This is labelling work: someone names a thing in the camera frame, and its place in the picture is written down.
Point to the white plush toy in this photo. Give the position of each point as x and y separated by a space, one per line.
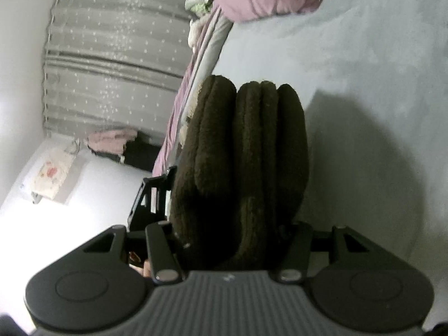
196 27

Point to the dark brown patterned sweater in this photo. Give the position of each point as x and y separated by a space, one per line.
243 171

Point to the hanging pink black clothes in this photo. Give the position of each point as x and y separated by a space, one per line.
125 146

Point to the light blue bed sheet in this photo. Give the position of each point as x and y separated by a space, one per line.
372 79

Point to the pink grey duvet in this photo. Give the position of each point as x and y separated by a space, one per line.
202 63

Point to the white wall-mounted unit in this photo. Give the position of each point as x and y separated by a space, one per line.
53 171

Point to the grey dotted curtain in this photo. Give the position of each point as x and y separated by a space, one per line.
113 64

